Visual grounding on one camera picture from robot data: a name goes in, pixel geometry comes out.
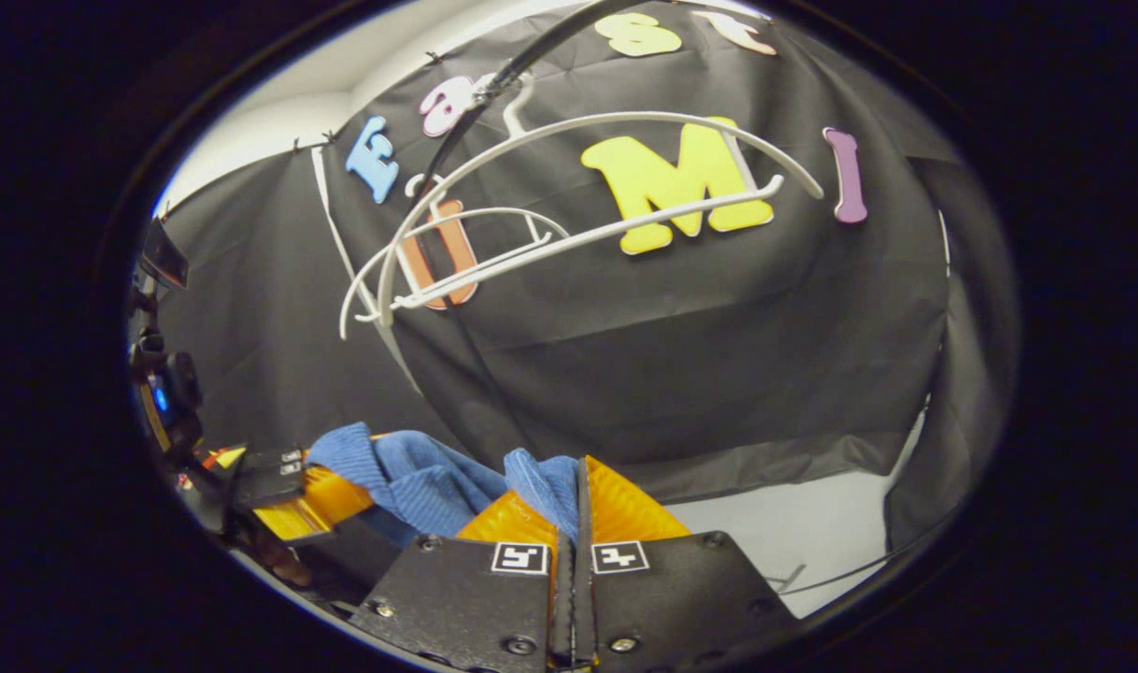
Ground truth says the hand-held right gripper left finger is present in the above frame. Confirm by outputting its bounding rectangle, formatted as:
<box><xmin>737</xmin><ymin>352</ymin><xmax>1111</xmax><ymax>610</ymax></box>
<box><xmin>373</xmin><ymin>489</ymin><xmax>561</xmax><ymax>673</ymax></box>

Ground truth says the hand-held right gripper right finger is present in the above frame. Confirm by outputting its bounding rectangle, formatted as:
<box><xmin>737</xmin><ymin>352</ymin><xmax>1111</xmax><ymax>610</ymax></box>
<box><xmin>574</xmin><ymin>456</ymin><xmax>801</xmax><ymax>670</ymax></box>

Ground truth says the blue corduroy shirt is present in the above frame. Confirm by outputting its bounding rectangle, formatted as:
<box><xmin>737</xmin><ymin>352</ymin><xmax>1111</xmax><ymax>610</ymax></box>
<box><xmin>306</xmin><ymin>422</ymin><xmax>579</xmax><ymax>548</ymax></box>

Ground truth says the white plastic hanger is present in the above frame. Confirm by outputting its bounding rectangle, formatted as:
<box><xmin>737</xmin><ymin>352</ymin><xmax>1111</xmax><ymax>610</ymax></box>
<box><xmin>338</xmin><ymin>173</ymin><xmax>570</xmax><ymax>339</ymax></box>

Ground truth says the white hanger with taped hook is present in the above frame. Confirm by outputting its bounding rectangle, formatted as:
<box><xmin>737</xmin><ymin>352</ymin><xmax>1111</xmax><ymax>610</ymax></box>
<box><xmin>377</xmin><ymin>73</ymin><xmax>827</xmax><ymax>328</ymax></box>

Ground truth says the black backdrop cloth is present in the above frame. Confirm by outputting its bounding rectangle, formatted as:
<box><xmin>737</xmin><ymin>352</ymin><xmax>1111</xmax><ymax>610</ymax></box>
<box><xmin>153</xmin><ymin>0</ymin><xmax>1018</xmax><ymax>552</ymax></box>

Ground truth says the black clothes rack rail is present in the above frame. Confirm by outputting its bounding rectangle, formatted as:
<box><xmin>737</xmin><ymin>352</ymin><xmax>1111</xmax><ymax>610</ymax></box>
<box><xmin>415</xmin><ymin>0</ymin><xmax>654</xmax><ymax>207</ymax></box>

